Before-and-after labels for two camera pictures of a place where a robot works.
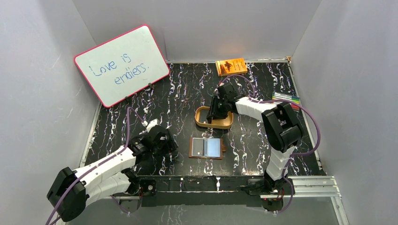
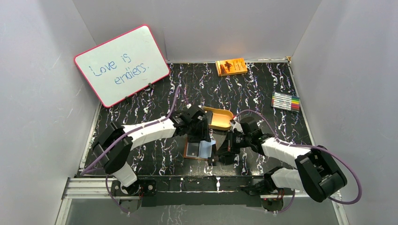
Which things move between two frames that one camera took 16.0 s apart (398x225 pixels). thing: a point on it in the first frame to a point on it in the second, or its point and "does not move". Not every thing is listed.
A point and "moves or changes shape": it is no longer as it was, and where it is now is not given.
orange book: (231, 66) does not move
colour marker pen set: (277, 95) does not move
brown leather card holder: (206, 147) moves or changes shape
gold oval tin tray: (201, 113) does not move
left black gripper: (166, 142) to (202, 136)
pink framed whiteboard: (123, 65) does not move
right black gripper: (213, 108) to (231, 148)
